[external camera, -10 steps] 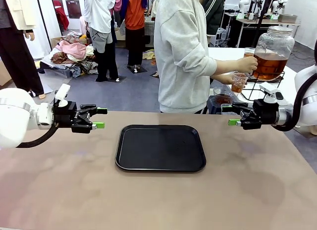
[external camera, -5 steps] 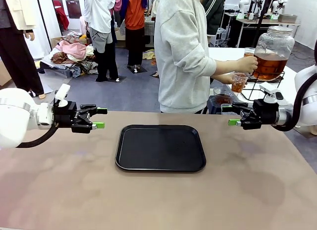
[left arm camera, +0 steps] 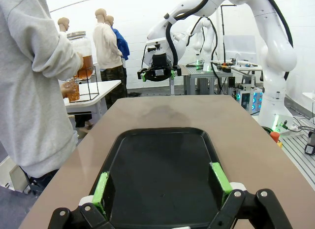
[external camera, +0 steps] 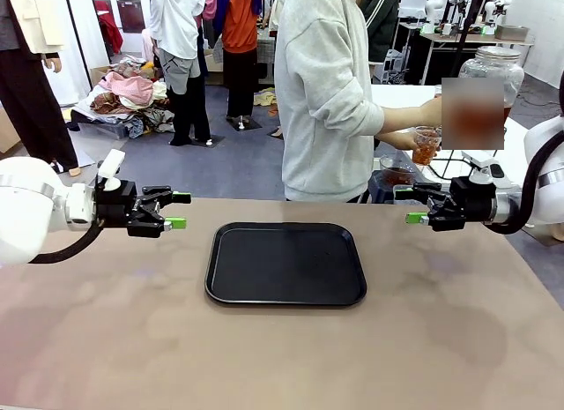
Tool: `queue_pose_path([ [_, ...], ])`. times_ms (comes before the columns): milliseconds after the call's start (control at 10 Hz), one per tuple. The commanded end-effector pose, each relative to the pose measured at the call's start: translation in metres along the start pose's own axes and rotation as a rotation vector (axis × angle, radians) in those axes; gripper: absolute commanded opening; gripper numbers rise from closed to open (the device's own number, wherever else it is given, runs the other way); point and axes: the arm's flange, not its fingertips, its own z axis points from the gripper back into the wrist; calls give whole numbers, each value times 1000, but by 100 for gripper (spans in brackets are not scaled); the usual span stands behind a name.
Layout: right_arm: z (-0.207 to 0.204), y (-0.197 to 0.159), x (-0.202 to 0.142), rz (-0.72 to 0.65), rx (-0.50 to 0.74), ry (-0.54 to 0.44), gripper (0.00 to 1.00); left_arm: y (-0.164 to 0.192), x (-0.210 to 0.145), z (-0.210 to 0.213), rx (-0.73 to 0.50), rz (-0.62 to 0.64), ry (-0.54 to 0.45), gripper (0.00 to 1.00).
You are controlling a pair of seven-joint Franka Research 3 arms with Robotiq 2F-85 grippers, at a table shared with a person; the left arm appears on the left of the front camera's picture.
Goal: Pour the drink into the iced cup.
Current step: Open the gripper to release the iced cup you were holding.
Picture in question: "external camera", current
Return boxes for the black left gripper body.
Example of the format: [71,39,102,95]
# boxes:
[95,179,138,229]

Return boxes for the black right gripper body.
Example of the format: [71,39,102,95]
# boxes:
[449,175,498,228]

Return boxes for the short clear iced cup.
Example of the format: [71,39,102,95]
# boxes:
[412,125,442,167]

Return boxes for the person's right forearm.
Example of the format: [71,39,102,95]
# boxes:
[378,101,427,136]

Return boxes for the person's left forearm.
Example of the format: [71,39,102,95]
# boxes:
[374,130,409,152]

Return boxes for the person's left hand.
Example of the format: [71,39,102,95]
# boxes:
[401,126,442,159]

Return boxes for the person's right hand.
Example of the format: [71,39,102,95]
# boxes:
[420,95,443,130]

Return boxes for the clear plastic ice box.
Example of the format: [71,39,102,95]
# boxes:
[391,183,429,206]

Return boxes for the glass bowl with tea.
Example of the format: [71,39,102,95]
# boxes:
[379,153,419,189]

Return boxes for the dark blue stool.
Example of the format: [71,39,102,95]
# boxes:
[367,169,397,204]

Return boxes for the grey plastic storage bin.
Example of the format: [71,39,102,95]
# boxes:
[69,117,134,141]

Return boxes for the pile of mixed clothes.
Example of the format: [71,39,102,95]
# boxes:
[65,56,177,140]

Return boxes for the person in grey sweatshirt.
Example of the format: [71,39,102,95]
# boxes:
[272,0,385,204]

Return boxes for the glass tea dispenser jar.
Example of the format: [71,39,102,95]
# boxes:
[457,46,525,123]

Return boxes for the black plastic serving tray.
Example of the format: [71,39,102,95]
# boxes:
[204,221,367,308]

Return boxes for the mannequin in beige jacket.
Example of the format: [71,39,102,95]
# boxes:
[0,0,84,178]

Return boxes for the brown-topped workbench table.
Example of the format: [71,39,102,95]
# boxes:
[418,30,537,86]

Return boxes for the black slanted pole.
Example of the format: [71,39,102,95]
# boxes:
[452,0,491,88]

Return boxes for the mannequin in white shirt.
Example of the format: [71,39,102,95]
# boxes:
[147,0,213,147]

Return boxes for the metal box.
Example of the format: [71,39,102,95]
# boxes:
[495,24,530,43]

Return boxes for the hanging red garment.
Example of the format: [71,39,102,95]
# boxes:
[93,0,124,55]

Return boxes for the mannequin in orange hoodie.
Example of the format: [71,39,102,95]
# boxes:
[213,0,269,132]

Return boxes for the black wire dispenser stand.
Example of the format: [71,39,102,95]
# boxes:
[425,147,469,181]

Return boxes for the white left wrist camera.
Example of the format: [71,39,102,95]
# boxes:
[96,148,127,191]

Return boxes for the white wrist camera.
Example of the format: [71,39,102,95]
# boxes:
[461,148,508,185]
[96,148,127,191]

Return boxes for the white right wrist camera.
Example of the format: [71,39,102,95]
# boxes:
[461,148,508,185]

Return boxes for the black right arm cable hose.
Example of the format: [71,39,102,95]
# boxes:
[484,70,564,235]

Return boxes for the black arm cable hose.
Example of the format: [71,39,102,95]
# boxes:
[484,70,564,235]
[28,219,106,265]

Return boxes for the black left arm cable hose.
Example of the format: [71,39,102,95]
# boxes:
[28,219,106,265]

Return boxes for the dark red wall panel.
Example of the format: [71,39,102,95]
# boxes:
[116,0,146,34]

